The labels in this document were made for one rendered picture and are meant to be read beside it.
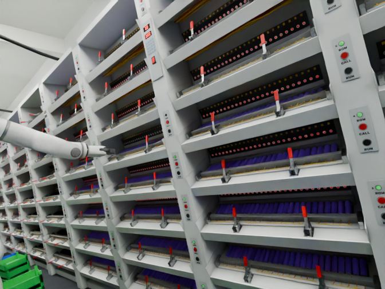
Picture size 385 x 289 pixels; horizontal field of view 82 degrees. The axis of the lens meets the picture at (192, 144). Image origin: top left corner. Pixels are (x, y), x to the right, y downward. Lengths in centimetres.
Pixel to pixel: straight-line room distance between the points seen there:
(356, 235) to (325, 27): 61
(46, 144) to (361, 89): 117
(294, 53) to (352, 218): 54
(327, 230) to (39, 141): 118
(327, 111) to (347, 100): 6
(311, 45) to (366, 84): 18
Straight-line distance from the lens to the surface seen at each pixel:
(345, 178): 78
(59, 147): 117
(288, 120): 79
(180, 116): 106
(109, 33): 170
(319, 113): 77
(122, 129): 135
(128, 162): 134
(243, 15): 92
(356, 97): 76
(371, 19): 80
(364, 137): 76
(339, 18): 80
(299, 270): 101
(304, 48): 80
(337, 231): 87
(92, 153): 130
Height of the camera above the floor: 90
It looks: 2 degrees up
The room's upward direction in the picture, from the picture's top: 13 degrees counter-clockwise
